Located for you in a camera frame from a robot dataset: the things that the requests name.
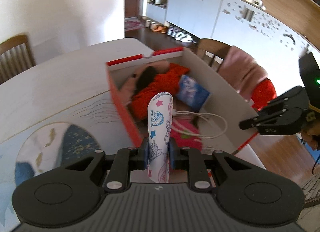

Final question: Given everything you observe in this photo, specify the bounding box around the white cabinet row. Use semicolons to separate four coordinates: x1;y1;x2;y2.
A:
146;0;319;59

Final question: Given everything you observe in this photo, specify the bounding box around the wooden chair with scarf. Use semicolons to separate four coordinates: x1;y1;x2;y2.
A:
196;39;231;72

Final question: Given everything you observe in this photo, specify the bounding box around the white cardboard box red rim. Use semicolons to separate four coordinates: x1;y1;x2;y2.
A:
106;47;264;168

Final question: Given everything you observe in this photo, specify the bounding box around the wooden chair far side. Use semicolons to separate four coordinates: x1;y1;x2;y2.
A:
0;34;36;84

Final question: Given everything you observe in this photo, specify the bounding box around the blue picture book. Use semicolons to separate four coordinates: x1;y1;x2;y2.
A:
176;74;211;112

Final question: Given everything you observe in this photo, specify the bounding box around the white cord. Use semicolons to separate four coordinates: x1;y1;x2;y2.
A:
171;111;228;139

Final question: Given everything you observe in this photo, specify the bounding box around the cartoon print paper roll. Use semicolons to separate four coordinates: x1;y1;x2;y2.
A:
147;92;173;183

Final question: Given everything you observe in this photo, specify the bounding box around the pink fluffy plush ball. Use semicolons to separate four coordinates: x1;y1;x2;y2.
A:
170;118;202;151

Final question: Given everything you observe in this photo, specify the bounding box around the pink fringed scarf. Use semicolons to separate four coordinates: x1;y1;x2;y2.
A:
217;46;267;100

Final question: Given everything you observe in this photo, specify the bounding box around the pink knitted headband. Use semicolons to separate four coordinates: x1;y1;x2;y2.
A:
119;60;170;106

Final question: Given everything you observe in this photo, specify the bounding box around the red cushion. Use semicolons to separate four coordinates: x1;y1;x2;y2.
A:
251;78;277;111

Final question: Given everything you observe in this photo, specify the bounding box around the patterned door rug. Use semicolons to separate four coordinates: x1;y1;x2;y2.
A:
124;17;145;32

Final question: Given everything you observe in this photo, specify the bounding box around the red garment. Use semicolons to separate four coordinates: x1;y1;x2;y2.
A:
129;63;190;121

